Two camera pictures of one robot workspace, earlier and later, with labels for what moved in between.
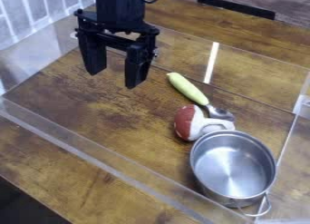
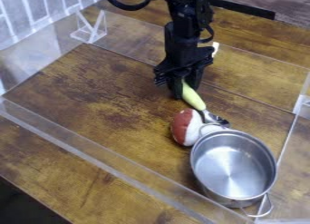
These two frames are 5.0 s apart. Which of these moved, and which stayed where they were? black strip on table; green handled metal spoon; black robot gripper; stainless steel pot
Moved: green handled metal spoon; black robot gripper
Stayed: black strip on table; stainless steel pot
